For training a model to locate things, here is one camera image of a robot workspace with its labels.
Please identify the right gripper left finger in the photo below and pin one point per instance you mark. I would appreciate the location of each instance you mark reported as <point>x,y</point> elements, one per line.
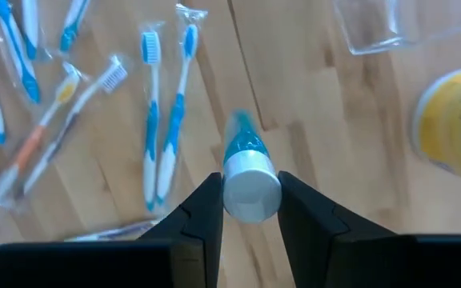
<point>198,224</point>

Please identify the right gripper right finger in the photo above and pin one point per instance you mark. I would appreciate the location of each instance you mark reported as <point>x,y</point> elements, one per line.
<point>306,224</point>

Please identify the teal mouthwash bottle white cap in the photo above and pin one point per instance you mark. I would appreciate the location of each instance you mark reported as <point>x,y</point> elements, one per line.
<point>250,188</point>

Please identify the dark grey white toothbrush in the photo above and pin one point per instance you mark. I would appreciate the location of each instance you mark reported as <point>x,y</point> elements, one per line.
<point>74,112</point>

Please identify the orange white toothbrush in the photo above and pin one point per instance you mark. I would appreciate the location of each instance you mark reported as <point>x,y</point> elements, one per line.
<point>30,148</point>

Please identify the clear acrylic organizer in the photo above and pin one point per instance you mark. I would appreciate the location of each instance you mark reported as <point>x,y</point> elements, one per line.
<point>374,32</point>

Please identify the yellow Lysol wipes canister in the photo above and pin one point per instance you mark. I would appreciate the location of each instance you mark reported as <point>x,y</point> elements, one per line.
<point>454,124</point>

